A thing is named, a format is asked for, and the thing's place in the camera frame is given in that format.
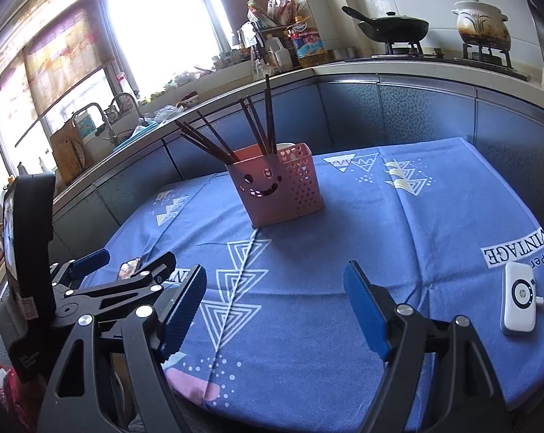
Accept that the white plastic jug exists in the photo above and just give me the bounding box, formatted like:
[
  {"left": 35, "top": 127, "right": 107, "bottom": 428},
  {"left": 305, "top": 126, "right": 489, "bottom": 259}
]
[{"left": 265, "top": 34, "right": 293, "bottom": 73}]

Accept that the steel kitchen faucet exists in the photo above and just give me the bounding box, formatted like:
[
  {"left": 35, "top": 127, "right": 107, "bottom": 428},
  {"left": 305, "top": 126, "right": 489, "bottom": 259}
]
[{"left": 70, "top": 103, "right": 118, "bottom": 146}]

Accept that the pink smiley utensil holder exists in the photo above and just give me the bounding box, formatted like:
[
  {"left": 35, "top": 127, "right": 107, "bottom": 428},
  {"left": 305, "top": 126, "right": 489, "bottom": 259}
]
[{"left": 227, "top": 143, "right": 324, "bottom": 228}]

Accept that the dark chopstick bundle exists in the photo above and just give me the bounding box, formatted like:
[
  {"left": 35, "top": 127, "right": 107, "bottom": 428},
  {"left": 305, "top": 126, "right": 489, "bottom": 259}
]
[
  {"left": 247, "top": 97, "right": 272, "bottom": 153},
  {"left": 240, "top": 98, "right": 268, "bottom": 156},
  {"left": 264, "top": 74, "right": 277, "bottom": 154},
  {"left": 181, "top": 131, "right": 233, "bottom": 165},
  {"left": 198, "top": 110, "right": 240, "bottom": 162},
  {"left": 175, "top": 120, "right": 238, "bottom": 165}
]

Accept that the ceramic clay pot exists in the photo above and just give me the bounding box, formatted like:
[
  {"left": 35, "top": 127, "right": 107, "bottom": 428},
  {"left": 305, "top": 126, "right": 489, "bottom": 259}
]
[{"left": 452, "top": 0, "right": 511, "bottom": 52}]

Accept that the cooking oil bottle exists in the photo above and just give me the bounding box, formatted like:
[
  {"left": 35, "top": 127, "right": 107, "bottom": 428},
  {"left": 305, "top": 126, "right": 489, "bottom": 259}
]
[{"left": 287, "top": 16, "right": 328, "bottom": 67}]

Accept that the blue patterned tablecloth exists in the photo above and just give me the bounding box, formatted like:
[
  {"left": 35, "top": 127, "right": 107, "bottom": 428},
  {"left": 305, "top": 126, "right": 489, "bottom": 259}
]
[{"left": 84, "top": 138, "right": 544, "bottom": 432}]

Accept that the white power bank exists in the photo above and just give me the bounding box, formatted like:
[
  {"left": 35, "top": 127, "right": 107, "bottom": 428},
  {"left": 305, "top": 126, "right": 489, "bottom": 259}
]
[{"left": 501, "top": 262, "right": 537, "bottom": 334}]

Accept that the gas stove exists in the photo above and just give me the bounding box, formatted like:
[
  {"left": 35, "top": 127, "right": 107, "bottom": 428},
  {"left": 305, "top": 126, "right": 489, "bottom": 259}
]
[{"left": 343, "top": 42, "right": 531, "bottom": 81}]

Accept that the window roller blind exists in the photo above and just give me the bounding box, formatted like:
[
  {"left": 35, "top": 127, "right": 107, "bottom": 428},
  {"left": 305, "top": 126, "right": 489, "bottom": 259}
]
[{"left": 0, "top": 0, "right": 114, "bottom": 116}]

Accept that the black wok on stove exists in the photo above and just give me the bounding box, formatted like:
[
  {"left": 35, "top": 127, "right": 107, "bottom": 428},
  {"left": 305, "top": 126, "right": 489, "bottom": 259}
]
[{"left": 341, "top": 6, "right": 429, "bottom": 44}]

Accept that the wooden cutting board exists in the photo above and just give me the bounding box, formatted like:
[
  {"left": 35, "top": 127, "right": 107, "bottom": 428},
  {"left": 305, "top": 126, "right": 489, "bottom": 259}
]
[{"left": 49, "top": 119, "right": 93, "bottom": 185}]

